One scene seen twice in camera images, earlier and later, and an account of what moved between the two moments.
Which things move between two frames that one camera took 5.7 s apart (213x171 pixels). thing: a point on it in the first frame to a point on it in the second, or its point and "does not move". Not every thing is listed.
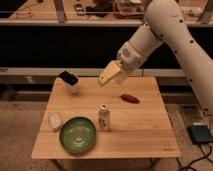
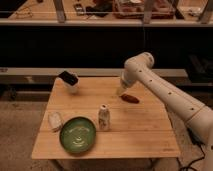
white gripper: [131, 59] to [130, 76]
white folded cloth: [54, 120] does not move
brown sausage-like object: [130, 99] does not move
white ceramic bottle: [104, 118] does not move
